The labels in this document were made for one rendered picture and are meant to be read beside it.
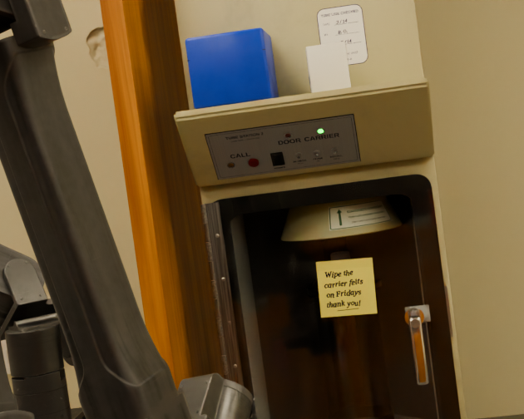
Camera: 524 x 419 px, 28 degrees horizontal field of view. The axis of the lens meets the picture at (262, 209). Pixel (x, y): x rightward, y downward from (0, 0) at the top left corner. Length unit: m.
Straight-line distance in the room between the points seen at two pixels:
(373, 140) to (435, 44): 0.52
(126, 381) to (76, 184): 0.16
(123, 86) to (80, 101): 0.56
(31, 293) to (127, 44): 0.38
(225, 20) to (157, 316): 0.41
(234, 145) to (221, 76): 0.09
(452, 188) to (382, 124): 0.53
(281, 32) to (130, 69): 0.21
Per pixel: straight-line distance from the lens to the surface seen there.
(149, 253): 1.36
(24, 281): 1.15
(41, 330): 1.13
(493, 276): 1.87
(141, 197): 1.36
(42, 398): 1.14
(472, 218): 1.85
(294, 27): 1.42
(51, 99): 0.83
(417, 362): 1.38
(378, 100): 1.31
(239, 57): 1.32
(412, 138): 1.36
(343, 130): 1.34
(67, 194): 0.82
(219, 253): 1.42
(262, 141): 1.34
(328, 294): 1.42
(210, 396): 0.92
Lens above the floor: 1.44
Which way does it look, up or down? 3 degrees down
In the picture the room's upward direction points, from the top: 8 degrees counter-clockwise
